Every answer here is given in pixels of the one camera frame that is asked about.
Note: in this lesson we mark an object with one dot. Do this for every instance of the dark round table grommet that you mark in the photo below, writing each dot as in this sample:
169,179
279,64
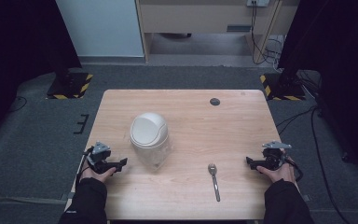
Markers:
214,101

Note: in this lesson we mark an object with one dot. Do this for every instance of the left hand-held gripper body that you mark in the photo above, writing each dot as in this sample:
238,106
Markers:
98,154

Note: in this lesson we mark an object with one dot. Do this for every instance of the striped black stand base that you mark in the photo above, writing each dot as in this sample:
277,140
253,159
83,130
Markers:
71,87
284,90

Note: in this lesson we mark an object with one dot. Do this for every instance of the person's left hand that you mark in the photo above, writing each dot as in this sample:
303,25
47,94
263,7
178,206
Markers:
97,174

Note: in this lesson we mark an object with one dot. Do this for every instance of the metal spoon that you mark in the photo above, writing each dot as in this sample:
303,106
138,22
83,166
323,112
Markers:
214,182

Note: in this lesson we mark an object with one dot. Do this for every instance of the black curtain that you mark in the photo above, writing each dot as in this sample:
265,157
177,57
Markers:
338,62
15,53

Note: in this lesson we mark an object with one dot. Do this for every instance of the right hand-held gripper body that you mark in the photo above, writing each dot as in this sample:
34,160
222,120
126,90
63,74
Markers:
274,154

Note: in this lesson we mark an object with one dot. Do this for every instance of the grey power strip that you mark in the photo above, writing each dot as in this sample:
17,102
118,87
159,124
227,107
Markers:
258,2

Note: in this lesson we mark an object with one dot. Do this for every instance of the small white swing-lid trash can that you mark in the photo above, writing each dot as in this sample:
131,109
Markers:
149,137

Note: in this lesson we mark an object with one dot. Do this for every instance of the white cabinet panel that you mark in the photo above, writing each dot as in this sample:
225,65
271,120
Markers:
101,28

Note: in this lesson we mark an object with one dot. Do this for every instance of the person's right hand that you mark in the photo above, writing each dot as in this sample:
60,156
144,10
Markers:
279,174

